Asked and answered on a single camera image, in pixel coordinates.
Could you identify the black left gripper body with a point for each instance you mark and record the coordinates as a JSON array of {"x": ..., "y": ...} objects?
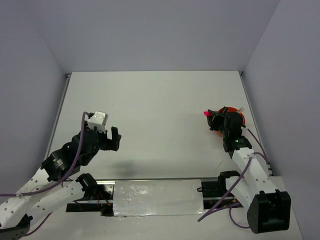
[{"x": 101, "y": 142}]

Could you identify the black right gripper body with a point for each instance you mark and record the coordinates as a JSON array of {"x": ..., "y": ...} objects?
[{"x": 217, "y": 124}]

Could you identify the pink black highlighter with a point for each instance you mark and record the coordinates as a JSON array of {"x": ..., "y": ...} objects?
[{"x": 207, "y": 113}]

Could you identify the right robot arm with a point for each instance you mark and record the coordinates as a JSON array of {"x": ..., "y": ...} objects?
[{"x": 268, "y": 209}]

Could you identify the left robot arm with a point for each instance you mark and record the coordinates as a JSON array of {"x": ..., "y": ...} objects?
[{"x": 49, "y": 188}]

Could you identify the silver foil covered panel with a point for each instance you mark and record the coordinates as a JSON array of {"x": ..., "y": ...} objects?
[{"x": 157, "y": 198}]

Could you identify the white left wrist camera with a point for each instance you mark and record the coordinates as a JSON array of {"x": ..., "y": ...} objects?
[{"x": 97, "y": 121}]

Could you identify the right aluminium table rail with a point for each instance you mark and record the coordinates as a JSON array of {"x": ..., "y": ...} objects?
[{"x": 257, "y": 135}]

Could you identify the aluminium table rail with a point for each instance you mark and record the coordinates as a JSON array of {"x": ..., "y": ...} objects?
[
  {"x": 257, "y": 135},
  {"x": 67, "y": 80}
]

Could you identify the left aluminium table rail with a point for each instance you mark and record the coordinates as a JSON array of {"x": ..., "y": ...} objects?
[{"x": 67, "y": 80}]

